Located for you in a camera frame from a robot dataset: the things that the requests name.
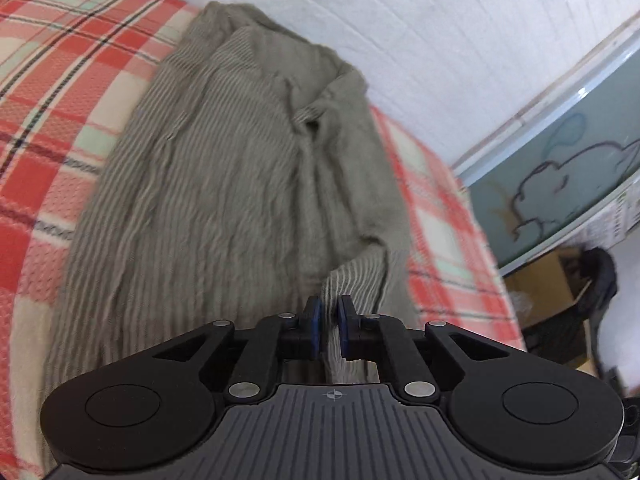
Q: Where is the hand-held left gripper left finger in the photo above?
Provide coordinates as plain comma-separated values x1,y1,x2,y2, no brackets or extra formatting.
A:
152,296,325,403

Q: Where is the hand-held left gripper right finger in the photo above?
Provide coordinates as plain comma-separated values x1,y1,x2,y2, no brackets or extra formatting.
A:
336,295,506,405

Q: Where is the grey striped shirt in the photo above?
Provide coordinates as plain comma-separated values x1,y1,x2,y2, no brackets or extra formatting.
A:
42,1,421,466

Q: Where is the cardboard box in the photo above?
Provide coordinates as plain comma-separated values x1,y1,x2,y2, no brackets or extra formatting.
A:
502,247,601,376

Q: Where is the frosted glass sliding door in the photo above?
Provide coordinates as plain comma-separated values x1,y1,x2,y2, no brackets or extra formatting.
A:
450,15,640,276

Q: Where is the black bag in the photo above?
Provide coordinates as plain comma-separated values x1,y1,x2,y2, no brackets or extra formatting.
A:
577,247,621,376

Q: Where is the printed paper sheet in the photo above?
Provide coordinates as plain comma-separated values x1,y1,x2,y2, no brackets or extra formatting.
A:
575,180,640,256

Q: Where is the red plaid blanket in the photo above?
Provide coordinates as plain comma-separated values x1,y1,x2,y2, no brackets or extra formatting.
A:
0,0,528,480

